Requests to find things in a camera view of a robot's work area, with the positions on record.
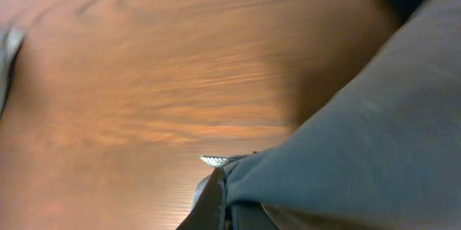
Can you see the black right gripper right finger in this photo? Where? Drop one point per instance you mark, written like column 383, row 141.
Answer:
column 250, row 216

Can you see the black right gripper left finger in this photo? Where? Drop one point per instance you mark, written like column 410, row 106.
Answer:
column 208, row 211

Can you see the grey shorts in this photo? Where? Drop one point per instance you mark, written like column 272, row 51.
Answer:
column 383, row 153

